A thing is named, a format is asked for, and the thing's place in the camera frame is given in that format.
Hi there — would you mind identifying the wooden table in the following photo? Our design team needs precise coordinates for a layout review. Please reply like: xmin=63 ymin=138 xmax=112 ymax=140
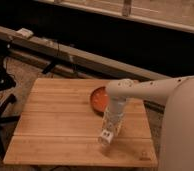
xmin=4 ymin=78 xmax=157 ymax=167

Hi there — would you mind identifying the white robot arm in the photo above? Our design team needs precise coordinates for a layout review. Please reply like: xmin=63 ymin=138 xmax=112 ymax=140
xmin=99 ymin=76 xmax=194 ymax=171

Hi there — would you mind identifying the black tripod stand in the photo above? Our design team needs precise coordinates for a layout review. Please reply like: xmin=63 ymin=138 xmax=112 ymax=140
xmin=0 ymin=43 xmax=22 ymax=160

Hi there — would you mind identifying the wooden shelf frame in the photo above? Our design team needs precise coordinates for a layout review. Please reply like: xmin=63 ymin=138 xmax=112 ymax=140
xmin=37 ymin=0 xmax=194 ymax=33

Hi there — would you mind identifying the long wooden beam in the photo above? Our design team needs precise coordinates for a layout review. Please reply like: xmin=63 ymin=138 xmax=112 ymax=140
xmin=0 ymin=26 xmax=168 ymax=80

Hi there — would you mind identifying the white plastic bottle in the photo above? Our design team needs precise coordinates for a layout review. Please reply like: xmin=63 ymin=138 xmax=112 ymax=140
xmin=98 ymin=112 xmax=123 ymax=147

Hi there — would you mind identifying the small white box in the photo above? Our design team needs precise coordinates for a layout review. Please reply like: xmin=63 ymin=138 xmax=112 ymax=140
xmin=16 ymin=28 xmax=33 ymax=38

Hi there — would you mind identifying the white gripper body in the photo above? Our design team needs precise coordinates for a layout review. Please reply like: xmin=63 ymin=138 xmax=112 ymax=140
xmin=101 ymin=99 xmax=127 ymax=138

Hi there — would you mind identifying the orange ceramic bowl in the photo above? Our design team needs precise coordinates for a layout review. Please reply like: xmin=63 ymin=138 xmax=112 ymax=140
xmin=90 ymin=86 xmax=108 ymax=116

